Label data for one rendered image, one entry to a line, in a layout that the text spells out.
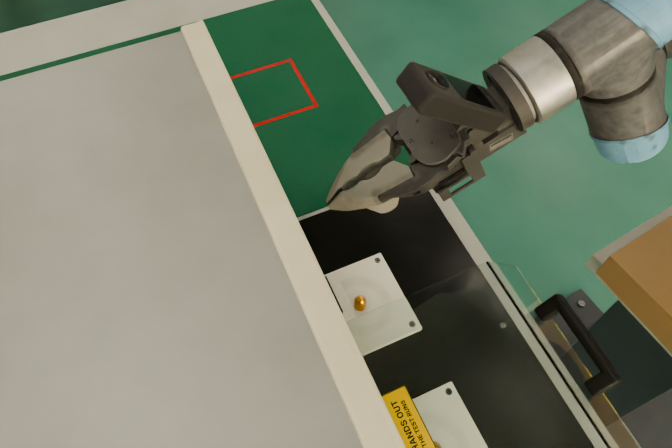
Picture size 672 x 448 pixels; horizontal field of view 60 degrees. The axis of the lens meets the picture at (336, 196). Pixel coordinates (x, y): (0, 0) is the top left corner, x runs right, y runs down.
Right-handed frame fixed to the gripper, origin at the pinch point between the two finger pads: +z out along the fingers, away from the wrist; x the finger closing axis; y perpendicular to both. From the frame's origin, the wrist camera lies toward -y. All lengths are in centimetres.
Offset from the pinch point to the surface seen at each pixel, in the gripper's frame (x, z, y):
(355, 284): 7.2, 11.0, 39.6
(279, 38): 73, 3, 47
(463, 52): 117, -49, 154
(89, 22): 97, 39, 31
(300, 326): -16.2, 3.2, -15.8
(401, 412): -19.1, 6.2, 10.5
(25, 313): -8.2, 17.6, -22.5
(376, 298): 3.5, 9.1, 40.5
